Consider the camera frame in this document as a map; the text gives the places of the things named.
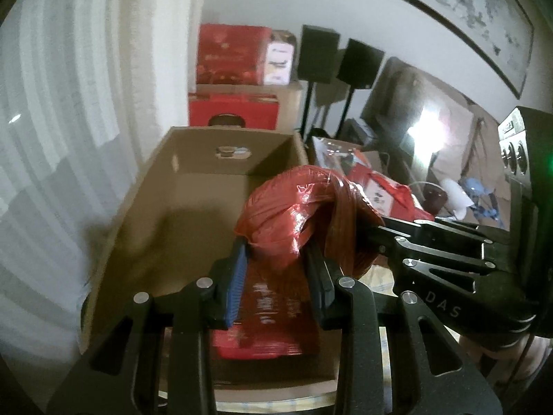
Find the black flat panel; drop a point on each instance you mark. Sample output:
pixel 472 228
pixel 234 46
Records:
pixel 384 95

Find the brown cardboard box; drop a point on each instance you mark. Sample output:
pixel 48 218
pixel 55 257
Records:
pixel 289 108
pixel 173 207

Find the dark brown jar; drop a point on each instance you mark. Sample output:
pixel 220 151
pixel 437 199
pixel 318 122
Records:
pixel 433 199

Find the cream thick curtain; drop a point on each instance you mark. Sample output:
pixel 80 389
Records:
pixel 173 52

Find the black speaker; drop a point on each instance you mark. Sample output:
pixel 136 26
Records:
pixel 319 52
pixel 360 62

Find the clear-wrapped dark package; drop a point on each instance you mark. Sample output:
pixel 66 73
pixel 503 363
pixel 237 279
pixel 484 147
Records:
pixel 339 151

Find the white sheer curtain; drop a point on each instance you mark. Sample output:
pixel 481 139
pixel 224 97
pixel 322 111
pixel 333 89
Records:
pixel 56 116

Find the red gift box with ribbon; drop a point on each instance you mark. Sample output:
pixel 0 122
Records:
pixel 367 179

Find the white and pink box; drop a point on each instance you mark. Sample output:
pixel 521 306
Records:
pixel 280 62

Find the bright desk lamp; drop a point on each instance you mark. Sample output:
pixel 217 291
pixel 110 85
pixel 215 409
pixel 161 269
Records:
pixel 421 127

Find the red carton on floor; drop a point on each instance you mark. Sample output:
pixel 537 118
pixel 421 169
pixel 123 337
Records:
pixel 233 110

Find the red gift package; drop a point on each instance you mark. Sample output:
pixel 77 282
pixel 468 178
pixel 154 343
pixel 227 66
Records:
pixel 268 311

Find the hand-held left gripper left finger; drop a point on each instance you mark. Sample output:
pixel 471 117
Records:
pixel 235 276

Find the white plastic object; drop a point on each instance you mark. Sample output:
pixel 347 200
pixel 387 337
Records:
pixel 457 196

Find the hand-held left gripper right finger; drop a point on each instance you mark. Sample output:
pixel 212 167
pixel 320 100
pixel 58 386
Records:
pixel 319 285

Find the closed brown cardboard box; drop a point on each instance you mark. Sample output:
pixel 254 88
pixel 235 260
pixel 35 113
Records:
pixel 289 108

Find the black speaker stand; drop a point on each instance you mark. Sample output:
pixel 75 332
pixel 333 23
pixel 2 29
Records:
pixel 307 108
pixel 348 112

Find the beige sofa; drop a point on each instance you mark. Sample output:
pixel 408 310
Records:
pixel 458 138

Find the large red gift bag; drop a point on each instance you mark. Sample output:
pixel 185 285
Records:
pixel 233 52

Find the framed ink painting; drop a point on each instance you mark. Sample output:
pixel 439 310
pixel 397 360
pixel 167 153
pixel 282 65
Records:
pixel 466 4

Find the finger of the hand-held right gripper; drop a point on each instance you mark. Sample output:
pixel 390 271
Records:
pixel 432 228
pixel 432 255

